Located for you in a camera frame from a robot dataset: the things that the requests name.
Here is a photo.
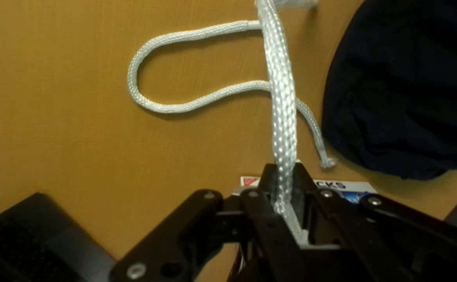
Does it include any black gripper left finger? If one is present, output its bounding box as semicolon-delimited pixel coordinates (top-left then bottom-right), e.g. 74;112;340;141
109;163;294;282

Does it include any black cloth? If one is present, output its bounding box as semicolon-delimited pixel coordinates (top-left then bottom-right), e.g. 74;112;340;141
321;0;457;182

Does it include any black laptop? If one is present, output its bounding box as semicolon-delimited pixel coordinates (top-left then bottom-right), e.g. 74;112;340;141
0;192;119;282

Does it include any short white braided rope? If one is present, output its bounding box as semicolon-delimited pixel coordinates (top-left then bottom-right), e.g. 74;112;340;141
127;19;340;173

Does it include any blue cardboard snack box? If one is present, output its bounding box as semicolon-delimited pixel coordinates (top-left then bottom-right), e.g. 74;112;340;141
236;174;380;207

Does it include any long white braided rope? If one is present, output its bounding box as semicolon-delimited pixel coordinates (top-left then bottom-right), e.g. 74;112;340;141
252;0;319;217

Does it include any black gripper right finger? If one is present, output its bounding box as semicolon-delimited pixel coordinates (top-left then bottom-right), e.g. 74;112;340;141
291;162;457;282

